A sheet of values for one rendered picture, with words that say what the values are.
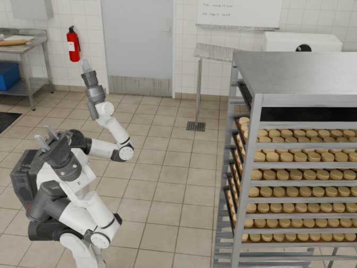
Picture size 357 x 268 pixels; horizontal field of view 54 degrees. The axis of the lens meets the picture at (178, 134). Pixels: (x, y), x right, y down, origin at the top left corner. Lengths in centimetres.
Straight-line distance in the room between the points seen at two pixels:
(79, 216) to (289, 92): 93
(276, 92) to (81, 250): 124
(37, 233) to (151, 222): 154
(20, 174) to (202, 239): 189
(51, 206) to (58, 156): 32
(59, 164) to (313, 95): 89
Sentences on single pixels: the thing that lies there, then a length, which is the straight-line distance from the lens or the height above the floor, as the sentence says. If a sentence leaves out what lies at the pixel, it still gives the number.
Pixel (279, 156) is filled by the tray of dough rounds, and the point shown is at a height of 149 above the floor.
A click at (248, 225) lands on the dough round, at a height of 115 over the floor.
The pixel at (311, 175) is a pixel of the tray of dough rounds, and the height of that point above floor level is 142.
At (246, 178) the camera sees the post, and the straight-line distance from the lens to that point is 142.
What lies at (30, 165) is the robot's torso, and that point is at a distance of 171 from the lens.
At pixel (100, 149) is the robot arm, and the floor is 130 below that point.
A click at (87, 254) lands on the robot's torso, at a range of 197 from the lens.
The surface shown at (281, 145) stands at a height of 159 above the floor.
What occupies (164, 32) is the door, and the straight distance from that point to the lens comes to 524.
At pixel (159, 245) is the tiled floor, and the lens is 310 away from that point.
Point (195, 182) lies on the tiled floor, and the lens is 374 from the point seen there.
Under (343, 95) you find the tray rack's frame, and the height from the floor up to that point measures 182.
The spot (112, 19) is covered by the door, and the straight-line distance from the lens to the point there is 538.
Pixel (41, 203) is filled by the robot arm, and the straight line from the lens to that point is 152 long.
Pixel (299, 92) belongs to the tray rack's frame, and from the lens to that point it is 129.
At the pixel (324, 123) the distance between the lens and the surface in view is 140.
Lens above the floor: 230
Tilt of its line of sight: 30 degrees down
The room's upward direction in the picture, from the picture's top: 1 degrees clockwise
